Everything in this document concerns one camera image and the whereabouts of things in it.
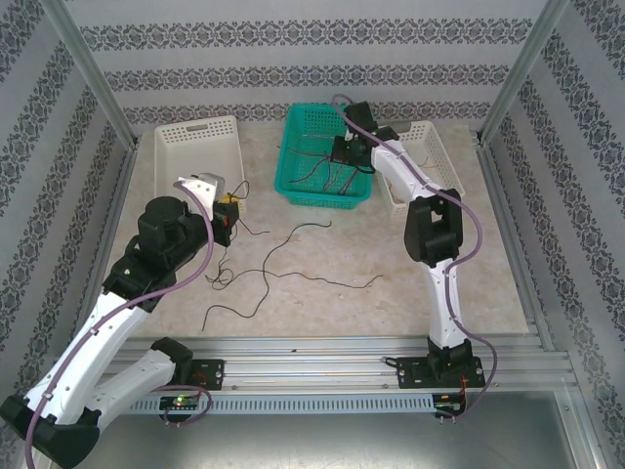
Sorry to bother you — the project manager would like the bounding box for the black wire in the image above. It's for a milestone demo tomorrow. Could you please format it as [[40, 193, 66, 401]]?
[[201, 220, 333, 331], [217, 219, 271, 287], [204, 268, 384, 290]]

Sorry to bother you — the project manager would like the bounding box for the dark red wire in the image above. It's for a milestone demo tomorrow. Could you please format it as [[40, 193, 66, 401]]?
[[284, 136, 338, 160]]

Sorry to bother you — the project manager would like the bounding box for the white basket with grey handle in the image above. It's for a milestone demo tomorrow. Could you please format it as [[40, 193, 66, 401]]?
[[373, 120, 466, 217]]

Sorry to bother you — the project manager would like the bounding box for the large white plastic basket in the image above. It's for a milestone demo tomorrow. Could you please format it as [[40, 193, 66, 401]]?
[[153, 115, 247, 216]]

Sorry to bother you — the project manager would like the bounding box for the teal plastic basket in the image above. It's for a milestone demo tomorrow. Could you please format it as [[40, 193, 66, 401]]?
[[272, 102, 376, 210]]

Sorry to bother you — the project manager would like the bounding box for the grey metal panel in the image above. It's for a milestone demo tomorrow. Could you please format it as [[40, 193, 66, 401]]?
[[28, 388, 604, 469]]

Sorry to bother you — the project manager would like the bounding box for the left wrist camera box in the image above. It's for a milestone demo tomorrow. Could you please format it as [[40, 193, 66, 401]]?
[[174, 171, 226, 216]]

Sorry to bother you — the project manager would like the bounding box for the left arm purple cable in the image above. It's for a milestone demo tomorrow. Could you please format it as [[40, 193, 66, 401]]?
[[23, 180, 216, 469]]

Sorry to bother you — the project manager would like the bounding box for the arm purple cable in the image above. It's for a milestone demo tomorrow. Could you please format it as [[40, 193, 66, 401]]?
[[23, 180, 216, 469], [331, 94, 499, 426]]

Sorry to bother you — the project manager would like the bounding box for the aluminium table side rail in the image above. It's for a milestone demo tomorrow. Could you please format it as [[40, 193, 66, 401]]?
[[478, 144, 558, 353], [65, 144, 141, 358]]

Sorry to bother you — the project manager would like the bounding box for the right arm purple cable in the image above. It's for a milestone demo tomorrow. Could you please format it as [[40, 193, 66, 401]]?
[[331, 94, 499, 426]]

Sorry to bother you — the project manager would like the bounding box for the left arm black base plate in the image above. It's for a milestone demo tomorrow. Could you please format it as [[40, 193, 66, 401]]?
[[136, 359, 226, 392]]

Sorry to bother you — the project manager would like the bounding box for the aluminium frame post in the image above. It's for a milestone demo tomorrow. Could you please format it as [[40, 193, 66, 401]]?
[[41, 0, 141, 150], [477, 0, 573, 146]]

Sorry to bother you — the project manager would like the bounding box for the aluminium mounting rail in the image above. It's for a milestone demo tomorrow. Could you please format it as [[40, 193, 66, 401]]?
[[48, 335, 580, 392]]

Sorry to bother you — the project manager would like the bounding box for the grey slotted cable duct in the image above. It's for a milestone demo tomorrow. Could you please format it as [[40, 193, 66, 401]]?
[[104, 394, 437, 415]]

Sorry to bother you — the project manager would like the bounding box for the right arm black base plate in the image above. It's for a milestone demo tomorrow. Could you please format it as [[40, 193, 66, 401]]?
[[395, 355, 487, 391]]

